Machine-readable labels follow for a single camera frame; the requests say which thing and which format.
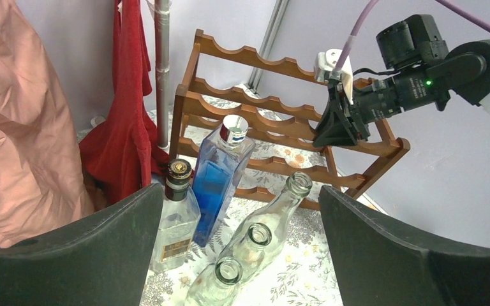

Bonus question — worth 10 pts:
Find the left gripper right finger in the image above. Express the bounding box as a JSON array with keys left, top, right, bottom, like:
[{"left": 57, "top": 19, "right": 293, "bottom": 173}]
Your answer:
[{"left": 318, "top": 185, "right": 490, "bottom": 305}]

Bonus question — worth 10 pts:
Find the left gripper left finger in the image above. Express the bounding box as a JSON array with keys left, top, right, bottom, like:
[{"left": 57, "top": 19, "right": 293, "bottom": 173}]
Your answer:
[{"left": 0, "top": 184, "right": 163, "bottom": 305}]

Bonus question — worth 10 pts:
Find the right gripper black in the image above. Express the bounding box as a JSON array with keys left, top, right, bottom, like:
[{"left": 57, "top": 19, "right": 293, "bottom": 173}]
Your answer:
[{"left": 313, "top": 82, "right": 371, "bottom": 148}]

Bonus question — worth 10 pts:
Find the clear glass wine bottle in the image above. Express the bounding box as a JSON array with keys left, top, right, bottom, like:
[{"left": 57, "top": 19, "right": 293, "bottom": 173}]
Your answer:
[{"left": 228, "top": 171, "right": 312, "bottom": 266}]

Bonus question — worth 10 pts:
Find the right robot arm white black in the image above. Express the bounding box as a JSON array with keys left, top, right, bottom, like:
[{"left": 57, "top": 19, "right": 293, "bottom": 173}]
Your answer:
[{"left": 313, "top": 15, "right": 490, "bottom": 147}]

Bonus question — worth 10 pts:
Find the wooden wine rack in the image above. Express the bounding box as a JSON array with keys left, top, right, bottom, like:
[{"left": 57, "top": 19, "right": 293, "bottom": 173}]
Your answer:
[{"left": 169, "top": 29, "right": 410, "bottom": 199}]

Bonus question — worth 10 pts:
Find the clear bottle black gold cap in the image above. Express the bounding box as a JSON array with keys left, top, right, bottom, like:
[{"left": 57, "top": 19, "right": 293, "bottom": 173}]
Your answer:
[{"left": 150, "top": 159, "right": 200, "bottom": 273}]

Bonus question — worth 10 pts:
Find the small clear glass bottle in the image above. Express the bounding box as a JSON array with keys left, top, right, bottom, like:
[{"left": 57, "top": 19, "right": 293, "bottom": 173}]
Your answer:
[{"left": 182, "top": 256, "right": 243, "bottom": 305}]

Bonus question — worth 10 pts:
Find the blue glass bottle silver cap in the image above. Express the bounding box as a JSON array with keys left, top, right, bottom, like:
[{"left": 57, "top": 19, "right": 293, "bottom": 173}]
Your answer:
[{"left": 192, "top": 115, "right": 256, "bottom": 247}]

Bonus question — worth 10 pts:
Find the small clear bottle bluish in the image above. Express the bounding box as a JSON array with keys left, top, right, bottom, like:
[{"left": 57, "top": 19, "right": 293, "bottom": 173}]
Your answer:
[{"left": 219, "top": 222, "right": 272, "bottom": 288}]

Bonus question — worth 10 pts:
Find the floral table mat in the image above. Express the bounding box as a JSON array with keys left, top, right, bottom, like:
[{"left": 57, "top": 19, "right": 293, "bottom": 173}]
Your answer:
[{"left": 75, "top": 84, "right": 387, "bottom": 306}]

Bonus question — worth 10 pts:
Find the red garment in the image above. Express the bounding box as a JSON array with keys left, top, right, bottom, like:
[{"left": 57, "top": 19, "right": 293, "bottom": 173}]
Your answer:
[{"left": 79, "top": 1, "right": 170, "bottom": 210}]

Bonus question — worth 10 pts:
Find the pink skirt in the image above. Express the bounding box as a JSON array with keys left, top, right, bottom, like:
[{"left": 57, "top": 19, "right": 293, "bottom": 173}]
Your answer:
[{"left": 0, "top": 1, "right": 96, "bottom": 248}]

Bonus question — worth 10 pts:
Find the vertical metal pole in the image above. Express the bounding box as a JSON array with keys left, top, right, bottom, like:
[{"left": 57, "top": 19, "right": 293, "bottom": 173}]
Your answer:
[{"left": 154, "top": 0, "right": 170, "bottom": 149}]

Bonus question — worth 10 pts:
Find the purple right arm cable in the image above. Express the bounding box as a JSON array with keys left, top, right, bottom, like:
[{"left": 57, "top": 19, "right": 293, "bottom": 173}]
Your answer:
[{"left": 334, "top": 0, "right": 490, "bottom": 75}]

